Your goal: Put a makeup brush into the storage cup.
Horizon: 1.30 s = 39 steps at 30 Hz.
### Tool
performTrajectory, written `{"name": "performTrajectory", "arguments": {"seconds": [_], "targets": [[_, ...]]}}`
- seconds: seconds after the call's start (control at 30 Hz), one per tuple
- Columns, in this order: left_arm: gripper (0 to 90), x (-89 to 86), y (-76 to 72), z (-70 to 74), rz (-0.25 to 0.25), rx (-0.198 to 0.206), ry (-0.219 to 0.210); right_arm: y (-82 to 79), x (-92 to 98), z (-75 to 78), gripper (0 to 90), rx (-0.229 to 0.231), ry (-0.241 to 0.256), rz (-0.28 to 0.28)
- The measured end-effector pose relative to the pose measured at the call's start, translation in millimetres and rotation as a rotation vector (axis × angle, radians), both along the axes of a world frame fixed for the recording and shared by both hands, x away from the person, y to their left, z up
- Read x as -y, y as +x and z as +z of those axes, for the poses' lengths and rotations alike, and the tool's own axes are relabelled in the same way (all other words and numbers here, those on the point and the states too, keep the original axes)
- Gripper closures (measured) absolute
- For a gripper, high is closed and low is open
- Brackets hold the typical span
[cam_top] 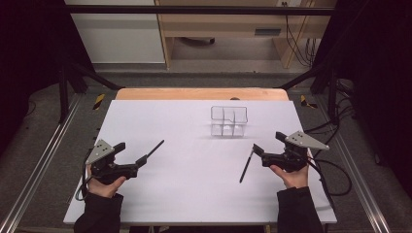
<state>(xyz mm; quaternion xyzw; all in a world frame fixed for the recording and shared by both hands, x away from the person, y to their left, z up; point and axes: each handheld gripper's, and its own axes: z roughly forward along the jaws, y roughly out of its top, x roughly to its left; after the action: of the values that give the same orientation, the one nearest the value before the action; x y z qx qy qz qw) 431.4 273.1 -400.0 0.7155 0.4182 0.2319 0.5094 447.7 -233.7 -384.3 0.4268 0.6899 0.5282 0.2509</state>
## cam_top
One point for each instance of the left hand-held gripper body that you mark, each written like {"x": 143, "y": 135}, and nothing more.
{"x": 103, "y": 168}

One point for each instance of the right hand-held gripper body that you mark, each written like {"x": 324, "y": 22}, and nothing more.
{"x": 291, "y": 158}

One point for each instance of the black pen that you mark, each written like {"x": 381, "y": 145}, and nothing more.
{"x": 155, "y": 148}
{"x": 246, "y": 168}

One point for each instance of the clear plastic pen holder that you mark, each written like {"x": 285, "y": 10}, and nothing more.
{"x": 229, "y": 121}

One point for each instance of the person's right hand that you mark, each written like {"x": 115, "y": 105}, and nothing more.
{"x": 295, "y": 179}

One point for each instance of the person's left hand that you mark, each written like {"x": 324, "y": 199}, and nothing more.
{"x": 105, "y": 190}

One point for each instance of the yellow black tape strip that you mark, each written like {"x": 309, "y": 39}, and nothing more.
{"x": 99, "y": 101}
{"x": 306, "y": 102}

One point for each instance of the black metal stand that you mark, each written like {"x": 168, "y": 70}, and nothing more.
{"x": 63, "y": 97}
{"x": 332, "y": 97}

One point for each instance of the white cabinet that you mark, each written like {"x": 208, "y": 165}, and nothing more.
{"x": 120, "y": 39}

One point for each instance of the black curtain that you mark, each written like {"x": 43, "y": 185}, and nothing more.
{"x": 379, "y": 81}
{"x": 29, "y": 64}

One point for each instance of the wooden desk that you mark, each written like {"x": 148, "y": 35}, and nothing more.
{"x": 226, "y": 26}

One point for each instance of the office chair base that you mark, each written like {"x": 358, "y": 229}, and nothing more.
{"x": 197, "y": 40}

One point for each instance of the black metal crossbar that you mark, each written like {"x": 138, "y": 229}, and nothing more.
{"x": 194, "y": 9}

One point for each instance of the aluminium floor rail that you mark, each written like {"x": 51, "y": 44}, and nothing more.
{"x": 39, "y": 161}
{"x": 359, "y": 181}

